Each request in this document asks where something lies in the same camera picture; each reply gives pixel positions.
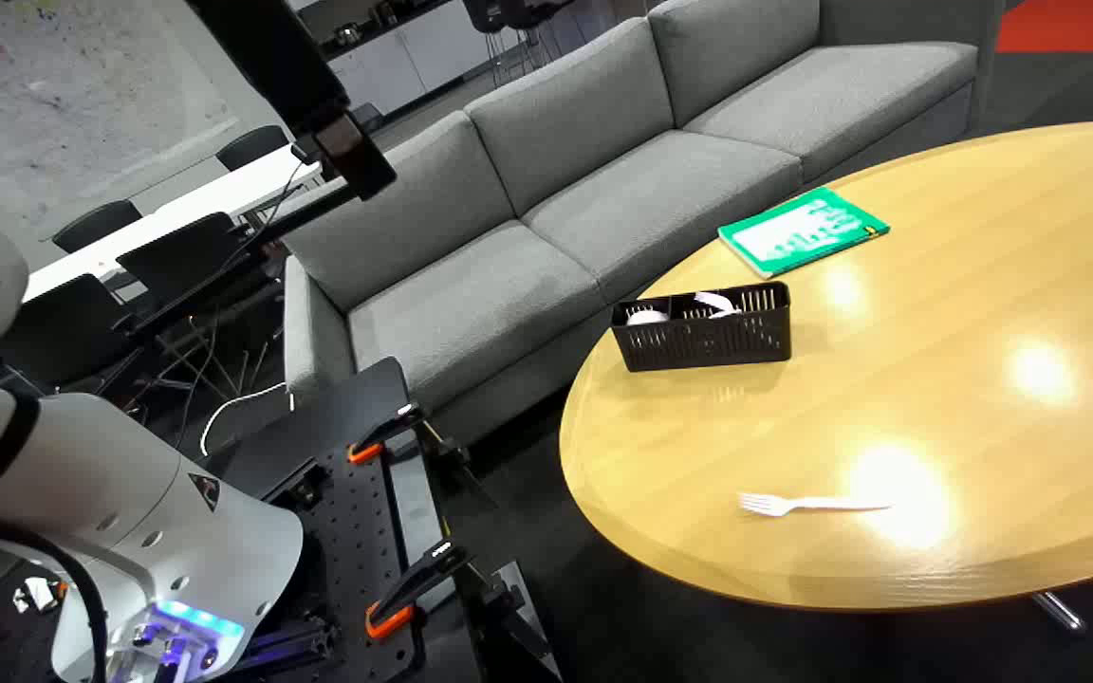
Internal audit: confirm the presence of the orange black clamp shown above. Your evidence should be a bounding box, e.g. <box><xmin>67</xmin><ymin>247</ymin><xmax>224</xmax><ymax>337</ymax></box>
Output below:
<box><xmin>341</xmin><ymin>401</ymin><xmax>432</xmax><ymax>471</ymax></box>
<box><xmin>361</xmin><ymin>538</ymin><xmax>463</xmax><ymax>645</ymax></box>

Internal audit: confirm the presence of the white plastic fork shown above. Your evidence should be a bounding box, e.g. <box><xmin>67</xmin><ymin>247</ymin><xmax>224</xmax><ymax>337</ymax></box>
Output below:
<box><xmin>690</xmin><ymin>287</ymin><xmax>746</xmax><ymax>322</ymax></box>

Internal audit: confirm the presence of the white plastic spoon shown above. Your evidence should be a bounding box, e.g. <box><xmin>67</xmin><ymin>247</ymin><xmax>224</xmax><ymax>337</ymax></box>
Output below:
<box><xmin>737</xmin><ymin>488</ymin><xmax>900</xmax><ymax>519</ymax></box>

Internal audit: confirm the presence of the black office chair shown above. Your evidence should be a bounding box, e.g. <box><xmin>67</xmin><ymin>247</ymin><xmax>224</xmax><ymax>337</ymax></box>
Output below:
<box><xmin>51</xmin><ymin>199</ymin><xmax>145</xmax><ymax>253</ymax></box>
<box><xmin>212</xmin><ymin>123</ymin><xmax>294</xmax><ymax>176</ymax></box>

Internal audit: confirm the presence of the black slotted cutlery holder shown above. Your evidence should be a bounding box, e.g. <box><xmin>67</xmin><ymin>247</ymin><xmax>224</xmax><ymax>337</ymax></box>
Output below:
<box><xmin>606</xmin><ymin>277</ymin><xmax>797</xmax><ymax>376</ymax></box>

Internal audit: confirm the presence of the grey sectional sofa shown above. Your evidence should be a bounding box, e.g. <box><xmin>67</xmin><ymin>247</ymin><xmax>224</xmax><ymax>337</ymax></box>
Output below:
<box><xmin>277</xmin><ymin>0</ymin><xmax>988</xmax><ymax>447</ymax></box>

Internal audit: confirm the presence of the green mat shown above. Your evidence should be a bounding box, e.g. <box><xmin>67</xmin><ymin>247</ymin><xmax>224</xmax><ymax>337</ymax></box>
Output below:
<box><xmin>714</xmin><ymin>187</ymin><xmax>896</xmax><ymax>282</ymax></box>

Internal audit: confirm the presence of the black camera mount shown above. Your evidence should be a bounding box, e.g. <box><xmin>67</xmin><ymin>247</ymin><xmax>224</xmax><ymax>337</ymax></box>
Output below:
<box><xmin>181</xmin><ymin>0</ymin><xmax>404</xmax><ymax>206</ymax></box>

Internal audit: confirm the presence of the white desk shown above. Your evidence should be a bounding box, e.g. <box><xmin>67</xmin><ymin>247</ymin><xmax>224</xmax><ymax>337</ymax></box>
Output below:
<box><xmin>21</xmin><ymin>139</ymin><xmax>356</xmax><ymax>304</ymax></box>

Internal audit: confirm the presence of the white floor cable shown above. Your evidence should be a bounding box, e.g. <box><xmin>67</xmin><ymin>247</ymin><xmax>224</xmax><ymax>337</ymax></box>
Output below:
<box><xmin>198</xmin><ymin>378</ymin><xmax>294</xmax><ymax>462</ymax></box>

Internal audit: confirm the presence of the red panel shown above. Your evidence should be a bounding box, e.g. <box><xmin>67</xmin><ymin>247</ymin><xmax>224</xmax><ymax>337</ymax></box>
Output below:
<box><xmin>994</xmin><ymin>0</ymin><xmax>1093</xmax><ymax>56</ymax></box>

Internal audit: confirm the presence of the black perforated robot platform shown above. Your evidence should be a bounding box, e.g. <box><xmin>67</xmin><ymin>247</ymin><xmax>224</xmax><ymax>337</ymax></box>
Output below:
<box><xmin>208</xmin><ymin>358</ymin><xmax>562</xmax><ymax>683</ymax></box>

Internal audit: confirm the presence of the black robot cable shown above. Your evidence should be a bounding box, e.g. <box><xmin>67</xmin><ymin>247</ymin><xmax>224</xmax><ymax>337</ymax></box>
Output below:
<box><xmin>0</xmin><ymin>511</ymin><xmax>114</xmax><ymax>683</ymax></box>

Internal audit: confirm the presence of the grey cabinet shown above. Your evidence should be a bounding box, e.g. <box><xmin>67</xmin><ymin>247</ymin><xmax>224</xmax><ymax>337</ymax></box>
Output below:
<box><xmin>315</xmin><ymin>0</ymin><xmax>528</xmax><ymax>123</ymax></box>

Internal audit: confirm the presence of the metal table leg foot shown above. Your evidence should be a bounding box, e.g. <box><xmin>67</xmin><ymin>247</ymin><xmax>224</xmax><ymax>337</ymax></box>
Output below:
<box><xmin>1030</xmin><ymin>587</ymin><xmax>1088</xmax><ymax>634</ymax></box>

